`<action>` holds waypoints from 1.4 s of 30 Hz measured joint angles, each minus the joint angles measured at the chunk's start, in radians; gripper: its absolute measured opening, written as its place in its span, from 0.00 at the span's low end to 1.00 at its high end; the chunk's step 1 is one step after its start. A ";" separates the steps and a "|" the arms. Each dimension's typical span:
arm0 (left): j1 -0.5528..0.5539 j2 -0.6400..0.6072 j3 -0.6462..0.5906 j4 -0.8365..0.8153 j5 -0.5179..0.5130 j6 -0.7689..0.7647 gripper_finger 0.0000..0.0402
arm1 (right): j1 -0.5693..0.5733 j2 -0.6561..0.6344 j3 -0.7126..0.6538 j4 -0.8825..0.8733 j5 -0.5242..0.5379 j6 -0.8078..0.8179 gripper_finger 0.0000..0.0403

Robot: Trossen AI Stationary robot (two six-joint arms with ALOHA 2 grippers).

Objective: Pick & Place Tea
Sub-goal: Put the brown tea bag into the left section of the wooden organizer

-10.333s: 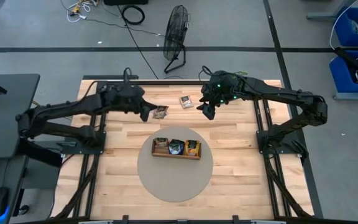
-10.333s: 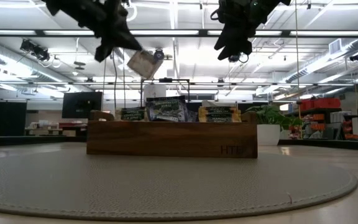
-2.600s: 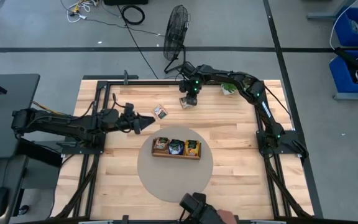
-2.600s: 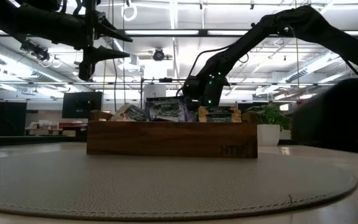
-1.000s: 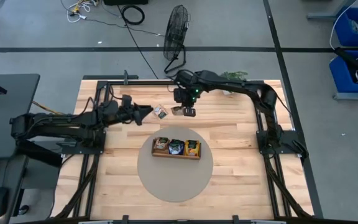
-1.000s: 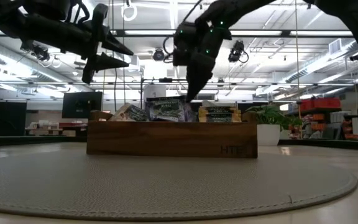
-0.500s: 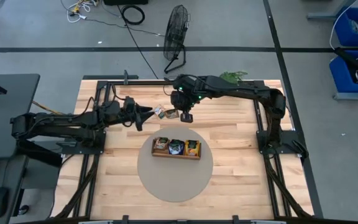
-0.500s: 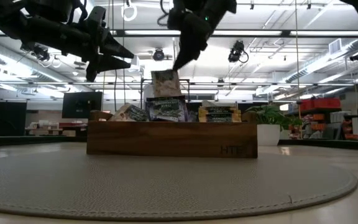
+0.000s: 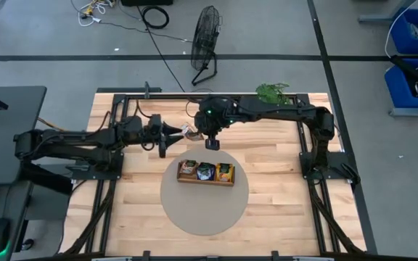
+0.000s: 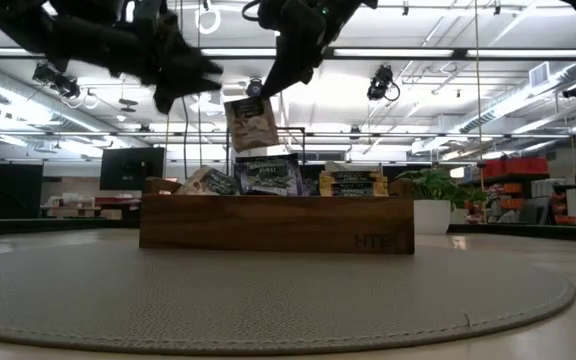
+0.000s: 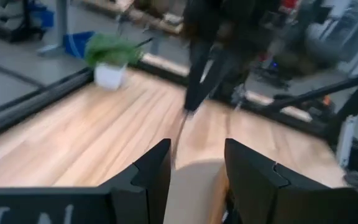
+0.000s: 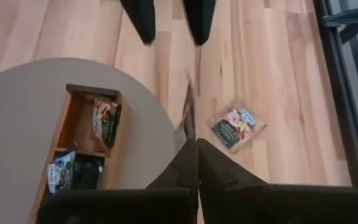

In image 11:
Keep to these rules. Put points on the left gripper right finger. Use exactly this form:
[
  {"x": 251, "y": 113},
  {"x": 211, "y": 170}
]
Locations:
[{"x": 250, "y": 186}]

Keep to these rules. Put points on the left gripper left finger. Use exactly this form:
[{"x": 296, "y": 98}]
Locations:
[{"x": 149, "y": 186}]

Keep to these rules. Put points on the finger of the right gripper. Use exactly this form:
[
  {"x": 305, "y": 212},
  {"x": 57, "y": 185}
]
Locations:
[
  {"x": 197, "y": 77},
  {"x": 228, "y": 74}
]

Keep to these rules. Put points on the black bar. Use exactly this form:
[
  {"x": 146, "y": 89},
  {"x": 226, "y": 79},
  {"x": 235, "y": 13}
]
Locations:
[{"x": 145, "y": 42}]

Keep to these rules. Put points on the green plant in white pot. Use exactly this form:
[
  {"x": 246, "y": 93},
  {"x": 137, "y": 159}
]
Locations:
[{"x": 110, "y": 59}]

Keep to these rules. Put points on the blue plastic storage bin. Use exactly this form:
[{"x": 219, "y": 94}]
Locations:
[
  {"x": 43, "y": 15},
  {"x": 76, "y": 45}
]

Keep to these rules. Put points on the grey desk foot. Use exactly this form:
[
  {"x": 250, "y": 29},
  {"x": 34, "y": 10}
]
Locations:
[{"x": 61, "y": 25}]

